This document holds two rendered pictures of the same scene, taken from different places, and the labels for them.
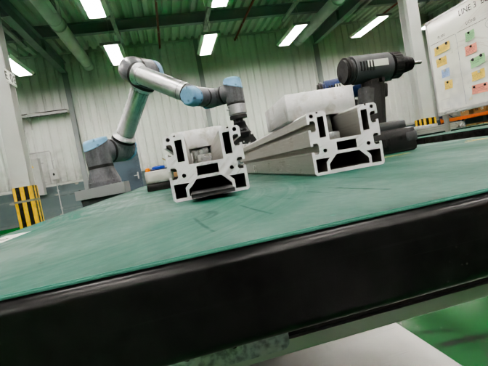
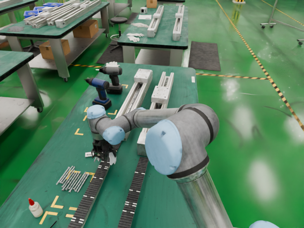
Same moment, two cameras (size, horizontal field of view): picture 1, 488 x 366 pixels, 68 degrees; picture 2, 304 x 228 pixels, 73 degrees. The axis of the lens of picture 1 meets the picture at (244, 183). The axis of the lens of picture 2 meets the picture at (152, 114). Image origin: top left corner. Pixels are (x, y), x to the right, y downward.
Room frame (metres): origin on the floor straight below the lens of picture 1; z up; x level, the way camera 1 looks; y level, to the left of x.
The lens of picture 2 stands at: (2.08, 0.41, 1.68)
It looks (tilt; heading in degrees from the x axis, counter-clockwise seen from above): 38 degrees down; 197
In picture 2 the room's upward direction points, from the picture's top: 1 degrees clockwise
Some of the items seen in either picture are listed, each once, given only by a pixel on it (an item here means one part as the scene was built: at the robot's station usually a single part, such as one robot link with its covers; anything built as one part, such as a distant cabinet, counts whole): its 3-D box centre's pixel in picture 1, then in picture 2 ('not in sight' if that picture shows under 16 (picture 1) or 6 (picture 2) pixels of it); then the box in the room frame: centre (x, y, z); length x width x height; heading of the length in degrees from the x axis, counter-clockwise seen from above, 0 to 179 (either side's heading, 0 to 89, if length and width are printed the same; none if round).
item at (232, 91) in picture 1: (233, 91); (97, 119); (1.49, -0.02, 1.11); 0.09 x 0.08 x 0.11; 60
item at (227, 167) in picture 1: (202, 167); (160, 101); (0.86, 0.09, 0.82); 0.80 x 0.10 x 0.09; 7
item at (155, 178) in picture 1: (163, 179); not in sight; (1.13, 0.24, 0.81); 0.10 x 0.08 x 0.06; 97
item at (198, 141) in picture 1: (198, 147); (160, 96); (0.86, 0.09, 0.87); 0.16 x 0.11 x 0.07; 7
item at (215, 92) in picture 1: (211, 97); (113, 129); (1.52, 0.07, 1.11); 0.11 x 0.11 x 0.08; 60
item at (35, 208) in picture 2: not in sight; (34, 206); (1.80, -0.18, 0.84); 0.04 x 0.04 x 0.12
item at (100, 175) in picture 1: (103, 175); not in sight; (1.74, 0.66, 0.88); 0.15 x 0.15 x 0.10
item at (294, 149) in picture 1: (279, 153); (135, 98); (0.89, -0.10, 0.82); 0.80 x 0.10 x 0.09; 7
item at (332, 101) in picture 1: (306, 118); (143, 77); (0.64, -0.13, 0.87); 0.16 x 0.11 x 0.07; 7
